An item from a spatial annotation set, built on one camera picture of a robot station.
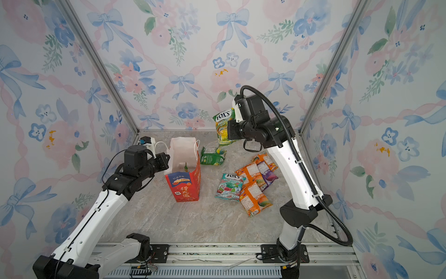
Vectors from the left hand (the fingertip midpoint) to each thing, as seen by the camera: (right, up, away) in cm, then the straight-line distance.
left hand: (170, 154), depth 75 cm
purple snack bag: (+47, -12, +18) cm, 51 cm away
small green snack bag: (+16, -2, +28) cm, 32 cm away
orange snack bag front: (+37, -25, +9) cm, 46 cm away
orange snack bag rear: (+44, -3, +28) cm, 52 cm away
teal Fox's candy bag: (+26, -18, +16) cm, 35 cm away
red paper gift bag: (+3, -6, +14) cm, 16 cm away
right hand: (+25, +11, -9) cm, 29 cm away
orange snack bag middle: (+38, -11, +19) cm, 44 cm away
